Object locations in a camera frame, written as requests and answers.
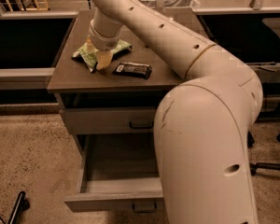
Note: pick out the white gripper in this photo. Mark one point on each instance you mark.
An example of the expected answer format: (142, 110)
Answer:
(103, 42)

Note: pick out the light green jalapeno chip bag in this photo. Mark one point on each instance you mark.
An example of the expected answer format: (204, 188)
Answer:
(90, 58)

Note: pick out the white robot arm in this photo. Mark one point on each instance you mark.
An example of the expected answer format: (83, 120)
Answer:
(201, 125)

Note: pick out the grey drawer cabinet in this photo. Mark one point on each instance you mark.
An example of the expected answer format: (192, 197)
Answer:
(74, 86)

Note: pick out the closed top drawer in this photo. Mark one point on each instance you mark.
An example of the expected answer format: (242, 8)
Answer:
(108, 120)

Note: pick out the open middle drawer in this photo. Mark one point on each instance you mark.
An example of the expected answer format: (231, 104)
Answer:
(117, 172)

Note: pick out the black snack bar wrapper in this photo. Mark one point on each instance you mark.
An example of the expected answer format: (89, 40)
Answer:
(133, 70)

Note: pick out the black stand leg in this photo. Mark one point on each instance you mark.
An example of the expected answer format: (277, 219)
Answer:
(22, 204)

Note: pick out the black office chair base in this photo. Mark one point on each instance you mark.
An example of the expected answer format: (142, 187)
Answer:
(264, 142)

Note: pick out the white wire basket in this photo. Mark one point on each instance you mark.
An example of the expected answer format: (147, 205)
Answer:
(172, 3)

